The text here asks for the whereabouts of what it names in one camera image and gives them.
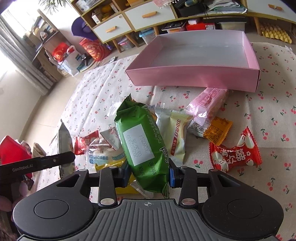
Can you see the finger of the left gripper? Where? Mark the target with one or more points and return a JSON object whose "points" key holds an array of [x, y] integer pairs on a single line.
{"points": [[57, 160]]}

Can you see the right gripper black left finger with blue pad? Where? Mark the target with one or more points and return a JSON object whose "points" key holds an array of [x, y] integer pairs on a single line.
{"points": [[106, 196]]}

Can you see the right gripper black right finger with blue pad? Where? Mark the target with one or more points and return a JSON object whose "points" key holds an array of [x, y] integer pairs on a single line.
{"points": [[184, 178]]}

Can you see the yellow snack packet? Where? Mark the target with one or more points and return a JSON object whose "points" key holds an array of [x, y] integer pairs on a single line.
{"points": [[121, 177]]}

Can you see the white rice cracker packet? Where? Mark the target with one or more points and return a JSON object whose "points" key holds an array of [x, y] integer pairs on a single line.
{"points": [[100, 154]]}

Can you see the lotus root biscuit packet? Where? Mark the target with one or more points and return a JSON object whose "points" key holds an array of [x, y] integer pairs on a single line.
{"points": [[81, 143]]}

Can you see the green snack packet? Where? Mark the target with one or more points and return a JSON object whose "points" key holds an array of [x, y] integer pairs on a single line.
{"points": [[143, 146]]}

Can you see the cream cake packet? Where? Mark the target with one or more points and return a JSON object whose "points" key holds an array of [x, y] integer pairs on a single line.
{"points": [[173, 125]]}

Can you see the orange and white snack packet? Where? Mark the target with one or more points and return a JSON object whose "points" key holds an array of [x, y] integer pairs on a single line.
{"points": [[215, 131]]}

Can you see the red candy packet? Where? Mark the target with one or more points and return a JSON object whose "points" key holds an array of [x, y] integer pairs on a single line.
{"points": [[245, 153]]}

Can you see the pink wafer packet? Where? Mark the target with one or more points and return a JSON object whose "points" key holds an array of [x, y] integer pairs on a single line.
{"points": [[205, 106]]}

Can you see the grey-green snack packet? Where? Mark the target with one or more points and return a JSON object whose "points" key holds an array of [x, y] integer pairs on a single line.
{"points": [[65, 145]]}

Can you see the cherry print floor cloth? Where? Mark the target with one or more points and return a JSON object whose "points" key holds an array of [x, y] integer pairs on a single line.
{"points": [[85, 104]]}

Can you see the white shopping bag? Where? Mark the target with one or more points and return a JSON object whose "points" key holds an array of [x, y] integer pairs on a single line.
{"points": [[72, 62]]}

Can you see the side shelf desk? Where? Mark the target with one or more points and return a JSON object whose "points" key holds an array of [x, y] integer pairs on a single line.
{"points": [[43, 36]]}

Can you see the pink cardboard box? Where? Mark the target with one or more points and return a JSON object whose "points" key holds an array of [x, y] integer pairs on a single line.
{"points": [[221, 59]]}

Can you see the red lantern bag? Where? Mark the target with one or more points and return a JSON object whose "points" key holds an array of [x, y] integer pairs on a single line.
{"points": [[95, 49]]}

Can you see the purple hat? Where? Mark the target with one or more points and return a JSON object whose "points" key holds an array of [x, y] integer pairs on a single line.
{"points": [[81, 29]]}

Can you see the red box under cabinet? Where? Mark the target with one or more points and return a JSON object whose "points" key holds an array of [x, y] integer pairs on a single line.
{"points": [[200, 26]]}

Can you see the wooden TV cabinet white drawers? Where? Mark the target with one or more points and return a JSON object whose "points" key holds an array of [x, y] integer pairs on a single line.
{"points": [[112, 19]]}

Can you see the clear storage bin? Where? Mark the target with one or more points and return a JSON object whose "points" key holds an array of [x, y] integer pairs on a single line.
{"points": [[237, 26]]}

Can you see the yellow egg tray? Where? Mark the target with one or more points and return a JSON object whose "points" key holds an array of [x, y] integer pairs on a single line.
{"points": [[272, 31]]}

